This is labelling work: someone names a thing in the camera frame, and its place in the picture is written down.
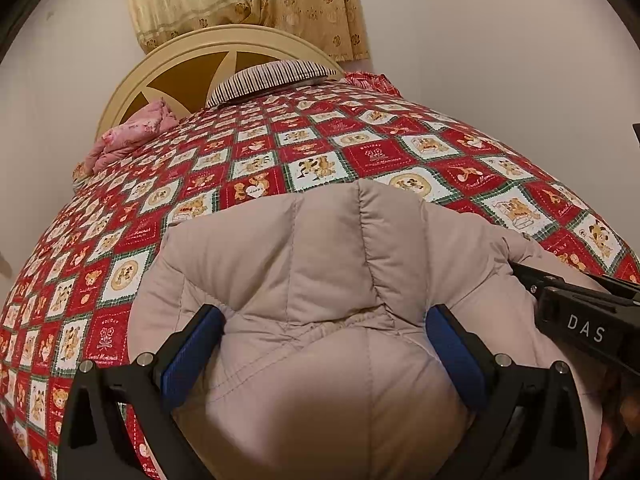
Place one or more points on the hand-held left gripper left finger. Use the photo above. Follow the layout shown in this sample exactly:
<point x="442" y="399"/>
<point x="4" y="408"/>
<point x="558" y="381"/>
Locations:
<point x="192" y="355"/>

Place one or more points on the red checkered printed bedspread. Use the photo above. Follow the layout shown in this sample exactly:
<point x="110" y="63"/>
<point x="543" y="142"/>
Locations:
<point x="200" y="160"/>

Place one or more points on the black white striped pillow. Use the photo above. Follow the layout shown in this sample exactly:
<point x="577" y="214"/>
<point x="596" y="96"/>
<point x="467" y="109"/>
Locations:
<point x="265" y="80"/>

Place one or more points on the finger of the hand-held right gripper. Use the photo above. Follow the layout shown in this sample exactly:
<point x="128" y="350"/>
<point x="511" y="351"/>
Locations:
<point x="565" y="282"/>

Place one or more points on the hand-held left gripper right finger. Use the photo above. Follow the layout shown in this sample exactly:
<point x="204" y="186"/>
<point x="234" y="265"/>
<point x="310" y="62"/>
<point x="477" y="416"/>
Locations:
<point x="455" y="350"/>

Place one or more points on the beige puffer jacket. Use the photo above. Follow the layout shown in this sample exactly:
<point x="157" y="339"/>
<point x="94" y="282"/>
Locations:
<point x="310" y="260"/>

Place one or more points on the cream arched headboard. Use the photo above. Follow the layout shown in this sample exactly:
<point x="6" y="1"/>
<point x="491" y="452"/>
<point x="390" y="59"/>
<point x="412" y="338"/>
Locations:
<point x="185" y="72"/>

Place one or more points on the pink floral pillow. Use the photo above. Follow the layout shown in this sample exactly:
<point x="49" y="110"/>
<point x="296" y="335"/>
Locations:
<point x="135" y="130"/>

